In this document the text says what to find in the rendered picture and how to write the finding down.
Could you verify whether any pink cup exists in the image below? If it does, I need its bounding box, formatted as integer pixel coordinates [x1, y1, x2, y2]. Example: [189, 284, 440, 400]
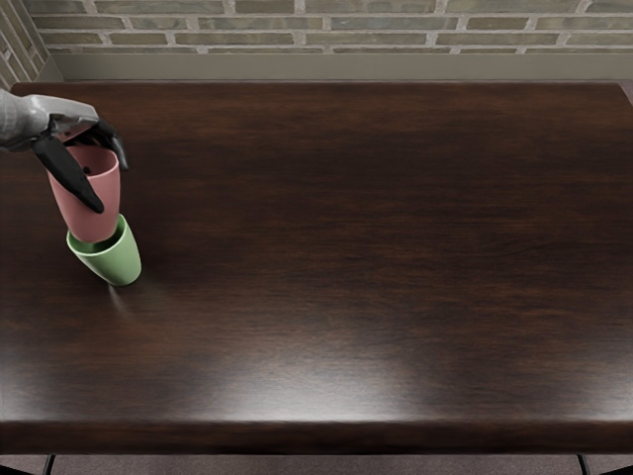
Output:
[47, 142, 123, 243]

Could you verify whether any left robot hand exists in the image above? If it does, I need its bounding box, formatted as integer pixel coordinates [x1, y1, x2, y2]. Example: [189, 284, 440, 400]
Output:
[0, 88, 131, 215]

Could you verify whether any green cup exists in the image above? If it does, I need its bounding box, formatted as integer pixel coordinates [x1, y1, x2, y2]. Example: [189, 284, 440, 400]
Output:
[65, 213, 142, 288]

